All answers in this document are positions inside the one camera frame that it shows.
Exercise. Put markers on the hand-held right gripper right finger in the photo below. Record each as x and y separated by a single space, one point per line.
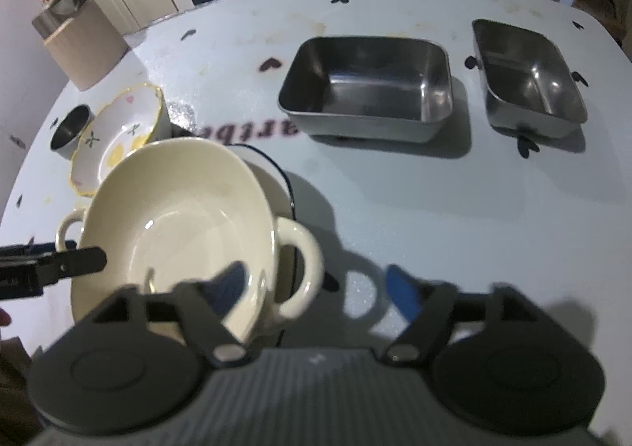
402 293

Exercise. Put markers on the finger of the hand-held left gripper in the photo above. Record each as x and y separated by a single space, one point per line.
74 262

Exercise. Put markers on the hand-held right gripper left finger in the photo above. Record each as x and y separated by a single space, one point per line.
229 288

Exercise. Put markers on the white plate with dark rim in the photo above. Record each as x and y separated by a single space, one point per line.
274 184

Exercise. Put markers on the small steel bowl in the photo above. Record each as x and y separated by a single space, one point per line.
69 130

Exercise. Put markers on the floral yellow-rimmed bowl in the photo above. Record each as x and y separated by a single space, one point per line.
121 130

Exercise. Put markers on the rectangular steel tray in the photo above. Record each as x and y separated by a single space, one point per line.
370 85

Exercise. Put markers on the steel tray with compartment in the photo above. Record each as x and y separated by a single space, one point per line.
531 78

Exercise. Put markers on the beige canister with metal lid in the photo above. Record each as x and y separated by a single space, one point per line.
84 46

